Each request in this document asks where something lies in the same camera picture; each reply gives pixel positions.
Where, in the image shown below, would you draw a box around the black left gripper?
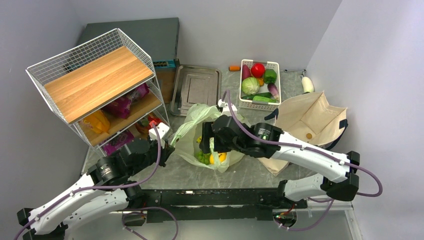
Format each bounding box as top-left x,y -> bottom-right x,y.
129,134 -> 176,176

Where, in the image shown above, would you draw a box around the yellow lemon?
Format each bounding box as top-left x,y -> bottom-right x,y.
209,152 -> 227,165

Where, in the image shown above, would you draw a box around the green grapes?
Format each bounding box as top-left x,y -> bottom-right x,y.
195,151 -> 211,165

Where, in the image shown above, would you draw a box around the green avocado plastic bag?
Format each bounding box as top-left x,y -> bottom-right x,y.
170,103 -> 244,173

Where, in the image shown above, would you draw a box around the green bell pepper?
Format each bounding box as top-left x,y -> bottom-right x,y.
263,68 -> 278,84

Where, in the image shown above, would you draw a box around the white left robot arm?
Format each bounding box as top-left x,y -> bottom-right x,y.
15,139 -> 175,240

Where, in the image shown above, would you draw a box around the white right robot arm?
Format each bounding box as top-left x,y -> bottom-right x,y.
199,115 -> 360,208

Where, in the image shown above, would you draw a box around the red snack bag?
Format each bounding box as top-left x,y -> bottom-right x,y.
134,113 -> 162,135

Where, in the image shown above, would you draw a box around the purple grape snack bag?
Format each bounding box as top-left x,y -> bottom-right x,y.
101,130 -> 135,156

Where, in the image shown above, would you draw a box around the yellow snack bag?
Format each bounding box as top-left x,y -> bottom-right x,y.
82,110 -> 110,134

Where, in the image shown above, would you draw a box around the beige canvas tote bag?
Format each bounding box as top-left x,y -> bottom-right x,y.
258,91 -> 349,177

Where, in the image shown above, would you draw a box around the white plastic basket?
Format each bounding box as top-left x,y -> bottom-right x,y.
238,59 -> 282,111

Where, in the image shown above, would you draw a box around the metal tray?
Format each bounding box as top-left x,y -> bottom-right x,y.
169,64 -> 222,116

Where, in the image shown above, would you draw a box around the light green bitter gourd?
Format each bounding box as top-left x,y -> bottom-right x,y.
252,96 -> 277,103

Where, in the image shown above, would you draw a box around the green cabbage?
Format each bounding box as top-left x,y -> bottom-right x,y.
241,77 -> 260,95

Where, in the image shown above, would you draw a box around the dark green cucumber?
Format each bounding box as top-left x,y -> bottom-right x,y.
241,92 -> 273,100

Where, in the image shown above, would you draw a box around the purple sweet potato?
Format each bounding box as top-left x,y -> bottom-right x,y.
241,64 -> 251,81

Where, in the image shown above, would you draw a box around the purple white eggplant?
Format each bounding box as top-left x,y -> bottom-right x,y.
267,83 -> 280,101

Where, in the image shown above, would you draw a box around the red apple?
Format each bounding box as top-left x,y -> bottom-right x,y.
250,63 -> 266,78

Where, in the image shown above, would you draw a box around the top wooden shelf board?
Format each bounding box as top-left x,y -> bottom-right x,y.
44,46 -> 153,124

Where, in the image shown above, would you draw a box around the white radish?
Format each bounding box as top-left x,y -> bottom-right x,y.
301,76 -> 315,93

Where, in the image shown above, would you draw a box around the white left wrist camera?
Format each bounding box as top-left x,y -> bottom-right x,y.
148,122 -> 171,146

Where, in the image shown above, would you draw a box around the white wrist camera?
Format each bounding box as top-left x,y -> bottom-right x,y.
148,122 -> 171,146
216,99 -> 238,116

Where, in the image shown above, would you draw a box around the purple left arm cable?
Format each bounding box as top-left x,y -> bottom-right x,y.
13,124 -> 180,240

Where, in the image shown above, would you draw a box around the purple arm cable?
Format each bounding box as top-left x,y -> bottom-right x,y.
13,124 -> 180,240
221,90 -> 383,232

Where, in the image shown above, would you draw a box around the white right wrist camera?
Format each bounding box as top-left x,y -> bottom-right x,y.
216,99 -> 238,116

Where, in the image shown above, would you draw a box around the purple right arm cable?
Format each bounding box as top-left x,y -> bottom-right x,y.
221,90 -> 383,232

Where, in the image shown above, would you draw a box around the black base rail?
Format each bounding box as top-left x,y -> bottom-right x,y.
125,181 -> 308,223

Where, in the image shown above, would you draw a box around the white wire shelf rack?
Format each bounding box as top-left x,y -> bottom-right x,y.
26,28 -> 165,156

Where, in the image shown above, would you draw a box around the dark grey network switch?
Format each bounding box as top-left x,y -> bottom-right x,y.
76,17 -> 180,72

